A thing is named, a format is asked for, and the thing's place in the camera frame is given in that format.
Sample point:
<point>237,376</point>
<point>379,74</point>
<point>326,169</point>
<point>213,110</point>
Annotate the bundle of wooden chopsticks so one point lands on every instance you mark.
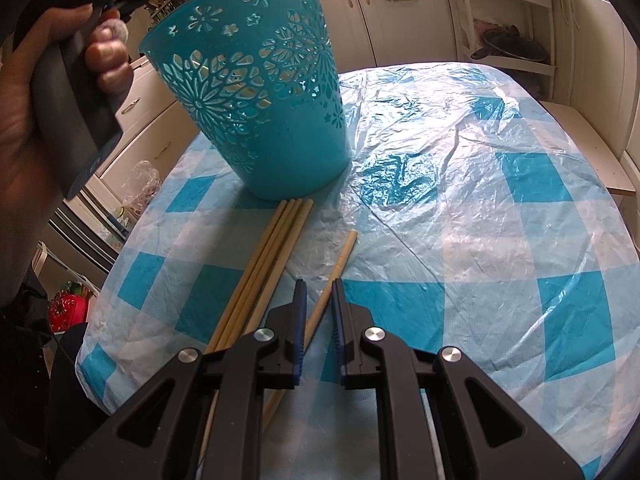
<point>265,265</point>

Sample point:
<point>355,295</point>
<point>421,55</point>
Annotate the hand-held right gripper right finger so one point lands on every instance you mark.
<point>337,330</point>

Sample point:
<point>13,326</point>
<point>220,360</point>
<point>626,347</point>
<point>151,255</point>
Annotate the white two-drawer cabinet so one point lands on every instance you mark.
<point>150,130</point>

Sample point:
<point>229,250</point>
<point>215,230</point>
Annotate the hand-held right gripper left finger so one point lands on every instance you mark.
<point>300,330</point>

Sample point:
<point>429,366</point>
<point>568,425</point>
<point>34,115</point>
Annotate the white sink base cabinets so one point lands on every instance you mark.
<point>350,20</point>

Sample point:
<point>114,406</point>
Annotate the small white step stool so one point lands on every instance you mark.
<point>590,145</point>

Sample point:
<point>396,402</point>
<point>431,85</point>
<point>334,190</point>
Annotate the blue checked tablecloth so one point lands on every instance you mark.
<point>450,210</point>

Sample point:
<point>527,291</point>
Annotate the white tall door cabinet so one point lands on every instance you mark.
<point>595,50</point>

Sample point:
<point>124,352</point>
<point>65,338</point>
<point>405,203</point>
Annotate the person's left hand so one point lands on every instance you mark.
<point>20,150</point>

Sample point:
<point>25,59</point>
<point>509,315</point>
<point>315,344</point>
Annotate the sliding door frame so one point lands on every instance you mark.
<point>85,230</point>

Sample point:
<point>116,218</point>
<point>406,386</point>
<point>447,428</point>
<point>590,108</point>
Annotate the dark wok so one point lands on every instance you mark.
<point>510,47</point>

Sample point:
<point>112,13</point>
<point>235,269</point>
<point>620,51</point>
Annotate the clear plastic trash bag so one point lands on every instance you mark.
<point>142,190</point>

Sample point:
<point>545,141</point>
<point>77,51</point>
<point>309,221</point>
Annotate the white rolling shelf cart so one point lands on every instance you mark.
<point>465,20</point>

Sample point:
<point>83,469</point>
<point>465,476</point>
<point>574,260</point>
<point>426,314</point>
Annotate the teal perforated plastic basket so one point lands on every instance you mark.
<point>295,150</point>

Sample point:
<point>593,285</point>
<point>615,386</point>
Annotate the person's left leg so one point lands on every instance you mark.
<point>75,375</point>

